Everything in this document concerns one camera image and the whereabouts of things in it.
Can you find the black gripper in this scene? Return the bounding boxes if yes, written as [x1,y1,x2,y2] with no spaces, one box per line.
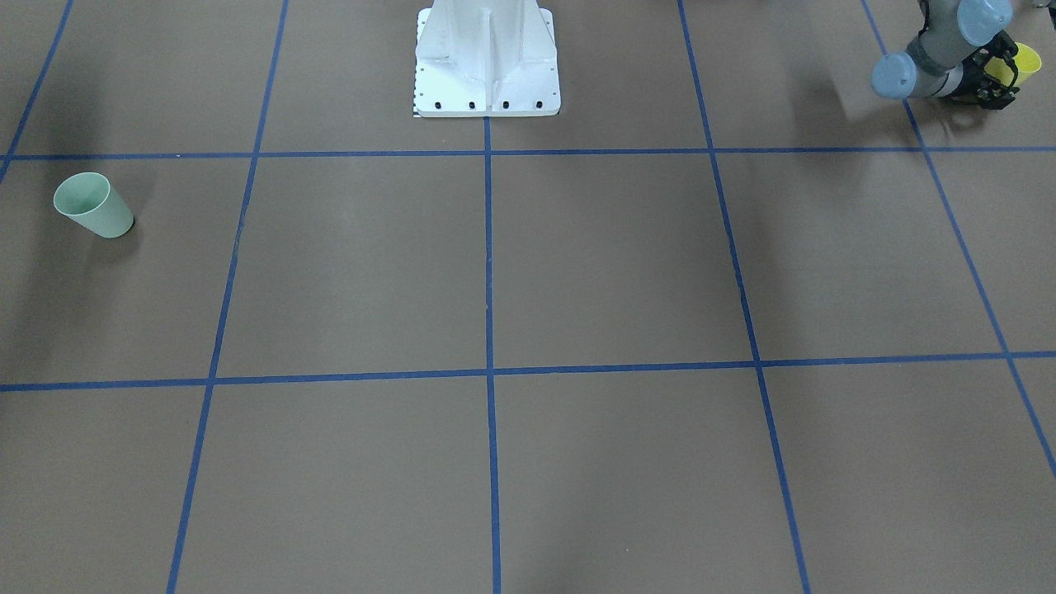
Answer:
[957,31,1020,111]

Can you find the yellow plastic cup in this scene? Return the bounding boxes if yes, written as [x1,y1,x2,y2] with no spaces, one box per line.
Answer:
[984,42,1042,87]

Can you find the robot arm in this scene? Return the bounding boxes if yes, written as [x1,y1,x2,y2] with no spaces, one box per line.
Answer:
[870,1,1022,111]

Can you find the green plastic cup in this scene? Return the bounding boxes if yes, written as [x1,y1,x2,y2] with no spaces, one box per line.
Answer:
[53,172,135,239]

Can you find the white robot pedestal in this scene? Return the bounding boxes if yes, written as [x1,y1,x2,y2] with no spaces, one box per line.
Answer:
[412,1,562,118]

